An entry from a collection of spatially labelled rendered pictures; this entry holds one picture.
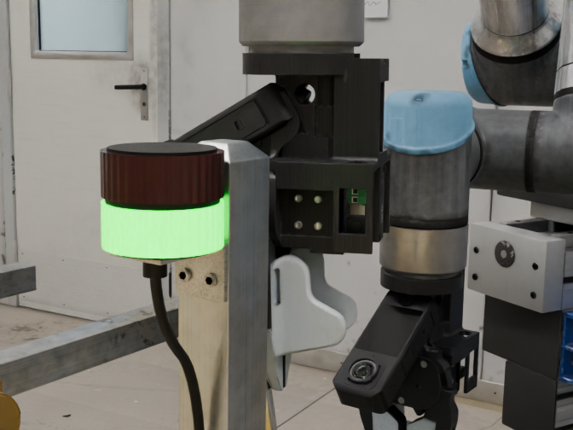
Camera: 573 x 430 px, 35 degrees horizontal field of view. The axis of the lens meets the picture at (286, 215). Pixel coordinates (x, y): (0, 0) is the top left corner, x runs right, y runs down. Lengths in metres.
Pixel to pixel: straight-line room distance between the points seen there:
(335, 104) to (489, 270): 0.69
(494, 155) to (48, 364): 0.43
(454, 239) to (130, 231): 0.39
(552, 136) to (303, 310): 0.35
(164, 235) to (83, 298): 3.84
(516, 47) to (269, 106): 0.71
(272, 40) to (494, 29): 0.71
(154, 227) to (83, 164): 3.71
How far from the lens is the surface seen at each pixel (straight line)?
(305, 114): 0.54
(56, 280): 4.35
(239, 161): 0.46
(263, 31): 0.52
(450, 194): 0.75
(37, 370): 0.79
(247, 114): 0.54
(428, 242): 0.75
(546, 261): 1.13
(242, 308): 0.48
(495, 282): 1.19
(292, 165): 0.52
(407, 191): 0.75
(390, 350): 0.75
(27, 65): 4.33
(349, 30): 0.53
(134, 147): 0.44
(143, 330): 0.87
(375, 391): 0.72
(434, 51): 3.24
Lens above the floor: 1.20
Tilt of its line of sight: 10 degrees down
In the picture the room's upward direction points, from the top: 1 degrees clockwise
